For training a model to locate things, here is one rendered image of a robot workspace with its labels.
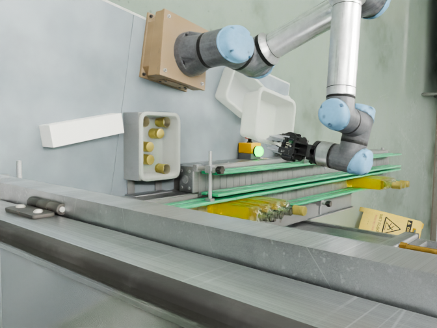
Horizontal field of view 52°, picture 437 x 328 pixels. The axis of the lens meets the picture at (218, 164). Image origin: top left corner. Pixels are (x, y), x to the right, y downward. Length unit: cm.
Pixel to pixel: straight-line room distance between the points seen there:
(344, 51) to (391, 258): 100
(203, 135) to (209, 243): 147
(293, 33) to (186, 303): 130
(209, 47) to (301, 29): 29
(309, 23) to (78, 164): 82
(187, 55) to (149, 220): 119
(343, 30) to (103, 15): 73
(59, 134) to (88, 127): 9
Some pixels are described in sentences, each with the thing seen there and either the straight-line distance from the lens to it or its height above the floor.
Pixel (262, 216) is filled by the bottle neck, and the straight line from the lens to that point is 147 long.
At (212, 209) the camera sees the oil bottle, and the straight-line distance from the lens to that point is 159.
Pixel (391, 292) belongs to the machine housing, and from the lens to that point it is 24.
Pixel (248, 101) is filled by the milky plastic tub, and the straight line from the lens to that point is 145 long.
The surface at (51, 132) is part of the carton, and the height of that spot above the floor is 81.
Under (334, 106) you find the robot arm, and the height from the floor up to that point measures 143.
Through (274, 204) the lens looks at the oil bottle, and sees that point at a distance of 158.
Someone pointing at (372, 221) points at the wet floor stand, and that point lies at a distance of 488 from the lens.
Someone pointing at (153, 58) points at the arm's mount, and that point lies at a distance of 152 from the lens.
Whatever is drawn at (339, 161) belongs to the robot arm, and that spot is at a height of 139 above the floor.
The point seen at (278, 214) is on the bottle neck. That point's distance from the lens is 151.
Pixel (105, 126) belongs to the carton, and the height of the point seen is 81.
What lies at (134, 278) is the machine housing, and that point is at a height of 177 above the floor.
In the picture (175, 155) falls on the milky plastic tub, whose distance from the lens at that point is 154.
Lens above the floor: 196
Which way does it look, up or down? 41 degrees down
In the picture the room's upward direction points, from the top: 95 degrees clockwise
